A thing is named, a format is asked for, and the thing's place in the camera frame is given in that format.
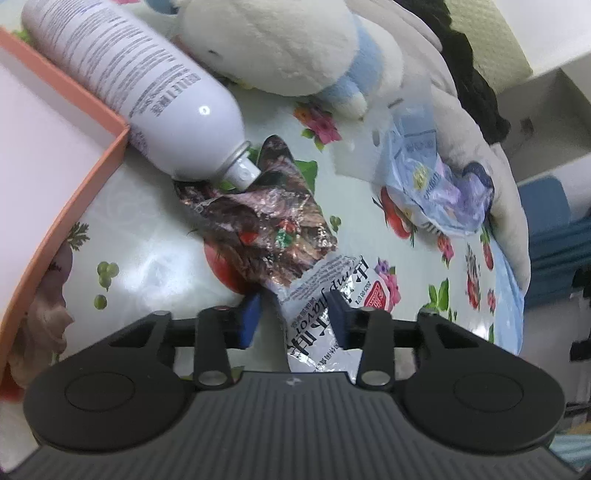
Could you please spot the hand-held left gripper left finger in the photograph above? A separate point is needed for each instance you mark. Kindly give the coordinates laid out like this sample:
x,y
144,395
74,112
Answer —
x,y
249,321

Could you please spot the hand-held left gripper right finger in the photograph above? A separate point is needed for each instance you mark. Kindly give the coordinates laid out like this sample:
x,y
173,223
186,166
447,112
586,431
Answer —
x,y
339,325

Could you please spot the white and silver foil snack packet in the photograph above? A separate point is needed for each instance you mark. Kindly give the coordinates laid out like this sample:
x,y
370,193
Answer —
x,y
268,230

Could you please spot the shallow salmon box lid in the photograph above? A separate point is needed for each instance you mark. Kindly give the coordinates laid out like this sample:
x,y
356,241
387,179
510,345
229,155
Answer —
x,y
46,184

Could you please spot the fruit printed bed sheet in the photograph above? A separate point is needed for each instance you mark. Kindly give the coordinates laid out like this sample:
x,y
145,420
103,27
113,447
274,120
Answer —
x,y
152,226

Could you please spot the light blue plastic bag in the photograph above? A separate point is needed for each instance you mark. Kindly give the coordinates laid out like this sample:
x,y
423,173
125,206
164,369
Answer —
x,y
429,184

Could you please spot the grey quilt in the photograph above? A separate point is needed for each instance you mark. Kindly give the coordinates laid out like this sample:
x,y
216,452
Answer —
x,y
466,131

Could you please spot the blue chair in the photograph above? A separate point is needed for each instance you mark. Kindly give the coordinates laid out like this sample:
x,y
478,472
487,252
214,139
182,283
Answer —
x,y
545,207

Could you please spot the white spray bottle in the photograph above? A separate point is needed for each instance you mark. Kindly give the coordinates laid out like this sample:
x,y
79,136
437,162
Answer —
x,y
138,83

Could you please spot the white and blue plush toy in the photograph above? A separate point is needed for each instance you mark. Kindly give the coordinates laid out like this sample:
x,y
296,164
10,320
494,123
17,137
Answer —
x,y
277,41

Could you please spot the black clothing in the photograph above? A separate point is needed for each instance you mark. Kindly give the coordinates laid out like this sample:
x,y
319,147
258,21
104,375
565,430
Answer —
x,y
466,60

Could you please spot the cream quilted headboard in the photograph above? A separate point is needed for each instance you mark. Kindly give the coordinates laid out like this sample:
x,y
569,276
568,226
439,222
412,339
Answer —
x,y
494,41

